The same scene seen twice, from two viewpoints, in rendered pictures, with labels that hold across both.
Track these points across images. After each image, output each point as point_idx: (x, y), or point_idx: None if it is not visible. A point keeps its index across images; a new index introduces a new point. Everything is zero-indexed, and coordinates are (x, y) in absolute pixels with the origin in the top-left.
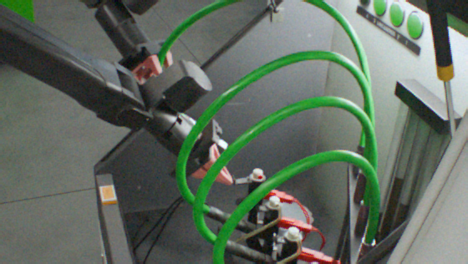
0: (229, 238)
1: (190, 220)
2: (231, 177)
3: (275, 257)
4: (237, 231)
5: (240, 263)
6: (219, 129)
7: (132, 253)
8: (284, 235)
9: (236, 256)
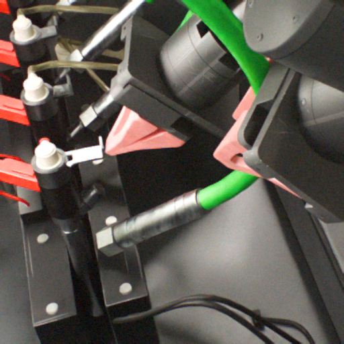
0: (127, 259)
1: None
2: (107, 144)
3: (48, 219)
4: (107, 281)
5: (117, 202)
6: (115, 77)
7: (332, 261)
8: (38, 35)
9: (121, 216)
